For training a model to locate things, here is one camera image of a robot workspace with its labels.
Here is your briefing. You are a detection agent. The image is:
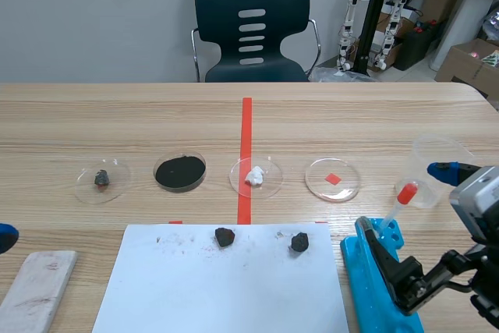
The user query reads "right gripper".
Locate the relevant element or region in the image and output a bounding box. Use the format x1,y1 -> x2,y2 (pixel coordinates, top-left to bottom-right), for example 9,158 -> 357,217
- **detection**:
355,161 -> 499,328

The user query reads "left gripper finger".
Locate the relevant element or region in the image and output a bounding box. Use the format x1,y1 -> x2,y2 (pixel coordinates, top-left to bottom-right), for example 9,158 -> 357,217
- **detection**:
0,222 -> 20,255

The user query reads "dropper with red bulb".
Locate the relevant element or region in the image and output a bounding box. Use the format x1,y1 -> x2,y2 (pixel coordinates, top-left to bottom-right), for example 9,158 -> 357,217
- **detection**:
377,182 -> 419,237

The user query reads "small white tile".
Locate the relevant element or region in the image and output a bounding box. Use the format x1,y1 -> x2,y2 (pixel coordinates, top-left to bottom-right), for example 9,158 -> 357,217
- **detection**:
0,250 -> 79,333

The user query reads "clear plastic beaker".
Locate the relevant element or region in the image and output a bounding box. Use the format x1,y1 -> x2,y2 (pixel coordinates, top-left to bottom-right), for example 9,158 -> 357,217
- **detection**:
395,133 -> 475,210

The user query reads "clear glass dish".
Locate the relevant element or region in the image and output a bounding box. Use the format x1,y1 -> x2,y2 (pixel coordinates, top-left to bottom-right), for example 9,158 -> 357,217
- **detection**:
304,157 -> 362,204
74,158 -> 132,205
228,156 -> 285,200

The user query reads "turquoise rack with round holes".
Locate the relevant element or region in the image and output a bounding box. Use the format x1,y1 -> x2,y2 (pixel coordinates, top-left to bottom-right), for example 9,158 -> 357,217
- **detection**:
339,217 -> 425,333

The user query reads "small dark stone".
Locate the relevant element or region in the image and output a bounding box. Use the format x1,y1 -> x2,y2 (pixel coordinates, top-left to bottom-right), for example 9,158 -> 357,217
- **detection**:
214,226 -> 237,249
289,232 -> 311,254
93,168 -> 111,187

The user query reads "clear plastic bag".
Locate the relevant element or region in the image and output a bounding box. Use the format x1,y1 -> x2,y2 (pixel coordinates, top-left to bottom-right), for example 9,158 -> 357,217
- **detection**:
310,66 -> 378,83

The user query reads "white lump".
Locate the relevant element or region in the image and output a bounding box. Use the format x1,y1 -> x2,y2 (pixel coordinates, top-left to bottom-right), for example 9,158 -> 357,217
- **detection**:
243,165 -> 267,186

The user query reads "glass dish with black powder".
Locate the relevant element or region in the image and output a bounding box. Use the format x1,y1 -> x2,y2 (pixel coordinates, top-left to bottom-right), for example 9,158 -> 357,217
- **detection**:
152,151 -> 208,194

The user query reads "black metal pole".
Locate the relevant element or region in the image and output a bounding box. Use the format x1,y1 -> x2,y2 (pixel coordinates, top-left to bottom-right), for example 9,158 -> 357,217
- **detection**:
352,0 -> 397,75

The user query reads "white sheet of paper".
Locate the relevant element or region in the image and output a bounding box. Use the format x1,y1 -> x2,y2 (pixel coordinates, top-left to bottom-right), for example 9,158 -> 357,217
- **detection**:
91,221 -> 350,333

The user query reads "white wash basin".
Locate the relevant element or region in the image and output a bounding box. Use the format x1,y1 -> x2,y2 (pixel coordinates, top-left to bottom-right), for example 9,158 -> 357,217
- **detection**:
430,0 -> 499,73

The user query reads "dark blue chair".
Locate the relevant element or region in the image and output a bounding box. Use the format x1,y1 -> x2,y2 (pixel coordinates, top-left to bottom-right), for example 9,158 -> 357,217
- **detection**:
190,0 -> 323,83

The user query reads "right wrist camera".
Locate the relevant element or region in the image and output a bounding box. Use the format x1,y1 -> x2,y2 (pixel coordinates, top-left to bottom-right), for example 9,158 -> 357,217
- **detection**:
449,165 -> 499,245

